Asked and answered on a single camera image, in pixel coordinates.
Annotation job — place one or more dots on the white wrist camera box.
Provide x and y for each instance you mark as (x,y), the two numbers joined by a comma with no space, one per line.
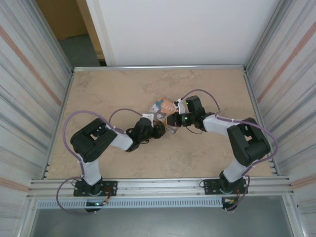
(148,116)
(181,106)

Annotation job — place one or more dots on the brown wooden door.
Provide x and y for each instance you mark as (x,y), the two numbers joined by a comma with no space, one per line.
(64,17)

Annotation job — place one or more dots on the LOVE bear picture diary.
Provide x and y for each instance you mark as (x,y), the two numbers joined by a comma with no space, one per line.
(164,105)

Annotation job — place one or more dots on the aluminium right side rail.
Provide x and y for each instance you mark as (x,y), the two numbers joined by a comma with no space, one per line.
(252,98)

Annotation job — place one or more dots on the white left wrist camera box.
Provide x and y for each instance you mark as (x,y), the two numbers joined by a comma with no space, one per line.
(148,116)

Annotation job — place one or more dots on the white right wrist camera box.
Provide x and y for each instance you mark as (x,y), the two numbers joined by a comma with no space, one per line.
(181,106)

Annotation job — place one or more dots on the aluminium table end rail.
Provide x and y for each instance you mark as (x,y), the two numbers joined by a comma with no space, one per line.
(160,67)

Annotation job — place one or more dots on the ribbed left enclosure panel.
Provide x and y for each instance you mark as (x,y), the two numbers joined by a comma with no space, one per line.
(24,98)

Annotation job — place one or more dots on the aluminium left side rail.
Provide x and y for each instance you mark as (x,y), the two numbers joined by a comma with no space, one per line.
(66,98)

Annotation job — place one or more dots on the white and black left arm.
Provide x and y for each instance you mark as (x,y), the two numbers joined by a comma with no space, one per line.
(91,140)

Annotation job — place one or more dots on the white back panel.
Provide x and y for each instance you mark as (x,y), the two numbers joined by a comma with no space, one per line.
(172,32)

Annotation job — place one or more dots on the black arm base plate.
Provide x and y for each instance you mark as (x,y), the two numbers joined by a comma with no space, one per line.
(209,185)
(111,185)

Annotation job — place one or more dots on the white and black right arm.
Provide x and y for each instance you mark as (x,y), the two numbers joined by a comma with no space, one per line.
(249,143)

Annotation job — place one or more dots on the ribbed right enclosure panel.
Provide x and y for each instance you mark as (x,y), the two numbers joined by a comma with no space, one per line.
(291,86)

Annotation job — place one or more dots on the ribbed enclosure panel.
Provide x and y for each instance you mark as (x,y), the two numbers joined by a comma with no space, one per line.
(291,86)
(24,98)

